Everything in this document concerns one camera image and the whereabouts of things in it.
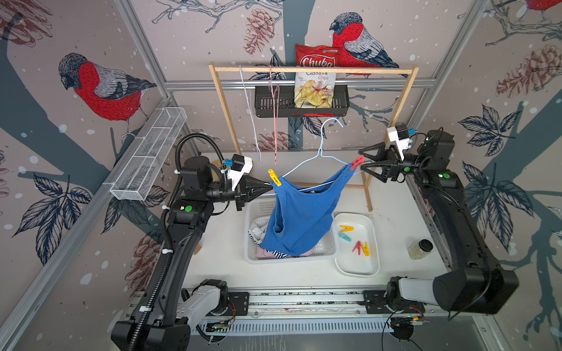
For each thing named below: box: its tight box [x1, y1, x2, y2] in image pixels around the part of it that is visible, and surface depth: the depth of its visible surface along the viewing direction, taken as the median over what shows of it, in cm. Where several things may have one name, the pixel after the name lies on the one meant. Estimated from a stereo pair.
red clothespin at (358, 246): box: [351, 240, 363, 256], surface depth 88 cm
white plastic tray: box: [332, 212, 381, 278], surface depth 87 cm
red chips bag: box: [294, 43, 340, 109], surface depth 87 cm
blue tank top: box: [261, 165, 356, 257], surface depth 68 cm
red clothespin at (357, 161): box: [349, 155, 366, 171], surface depth 64 cm
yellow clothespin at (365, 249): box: [360, 241, 371, 258], surface depth 87 cm
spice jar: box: [407, 239, 434, 260], surface depth 80 cm
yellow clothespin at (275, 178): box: [267, 168, 283, 188], surface depth 57 cm
